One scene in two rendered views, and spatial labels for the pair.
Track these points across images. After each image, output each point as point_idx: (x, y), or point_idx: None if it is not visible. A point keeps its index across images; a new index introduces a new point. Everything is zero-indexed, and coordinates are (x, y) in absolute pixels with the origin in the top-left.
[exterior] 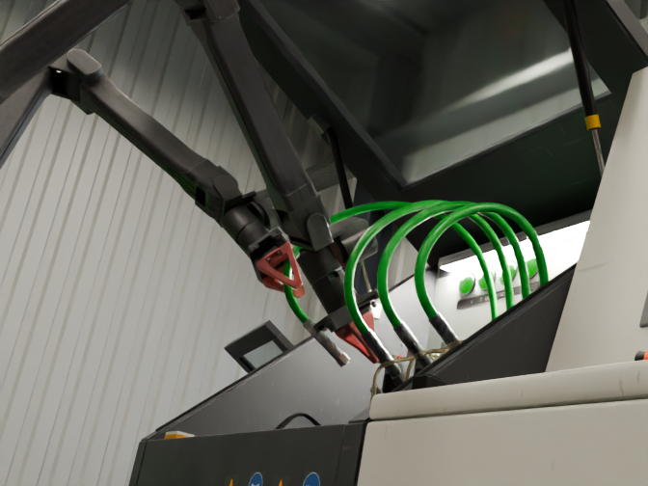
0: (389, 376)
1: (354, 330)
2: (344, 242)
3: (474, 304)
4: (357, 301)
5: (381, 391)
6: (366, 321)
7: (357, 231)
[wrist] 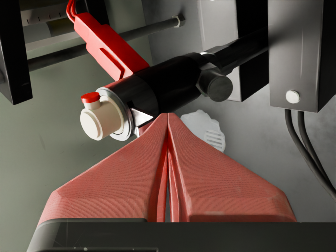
0: (159, 86)
1: (256, 174)
2: None
3: None
4: None
5: (203, 78)
6: (135, 180)
7: None
